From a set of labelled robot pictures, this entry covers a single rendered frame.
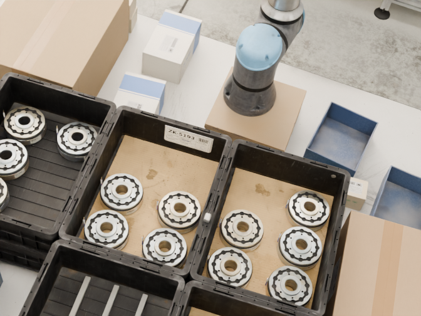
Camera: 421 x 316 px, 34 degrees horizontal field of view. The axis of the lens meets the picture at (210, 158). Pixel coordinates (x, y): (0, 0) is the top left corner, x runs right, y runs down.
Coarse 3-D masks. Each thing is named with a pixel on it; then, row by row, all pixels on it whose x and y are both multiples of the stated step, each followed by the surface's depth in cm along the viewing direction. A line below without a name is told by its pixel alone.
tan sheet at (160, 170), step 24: (144, 144) 180; (120, 168) 175; (144, 168) 175; (168, 168) 176; (192, 168) 177; (216, 168) 178; (120, 192) 171; (144, 192) 171; (168, 192) 172; (192, 192) 173; (144, 216) 167; (192, 240) 165
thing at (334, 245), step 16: (240, 144) 171; (256, 144) 171; (304, 160) 170; (224, 176) 165; (208, 224) 157; (336, 224) 160; (336, 240) 158; (192, 272) 149; (224, 288) 148; (240, 288) 148; (288, 304) 148; (320, 304) 148
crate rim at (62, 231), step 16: (144, 112) 173; (112, 128) 169; (192, 128) 172; (96, 160) 165; (224, 160) 167; (80, 192) 158; (208, 208) 159; (64, 224) 153; (80, 240) 151; (128, 256) 150; (192, 256) 152; (176, 272) 149
